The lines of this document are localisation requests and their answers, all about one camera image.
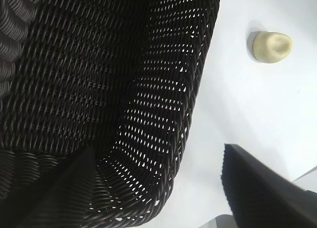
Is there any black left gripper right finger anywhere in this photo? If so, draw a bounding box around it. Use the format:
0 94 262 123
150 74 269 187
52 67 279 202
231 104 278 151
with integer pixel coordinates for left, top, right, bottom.
220 143 317 228

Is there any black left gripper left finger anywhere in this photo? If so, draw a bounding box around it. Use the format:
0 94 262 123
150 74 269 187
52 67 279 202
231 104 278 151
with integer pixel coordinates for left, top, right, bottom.
0 145 98 228

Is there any dark brown wicker basket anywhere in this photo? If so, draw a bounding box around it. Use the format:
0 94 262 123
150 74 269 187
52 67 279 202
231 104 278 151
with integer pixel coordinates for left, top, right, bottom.
0 0 223 226

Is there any pale yellow egg yolk pastry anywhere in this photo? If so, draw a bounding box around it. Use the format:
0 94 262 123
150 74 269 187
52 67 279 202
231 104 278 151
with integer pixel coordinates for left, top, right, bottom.
252 31 293 64

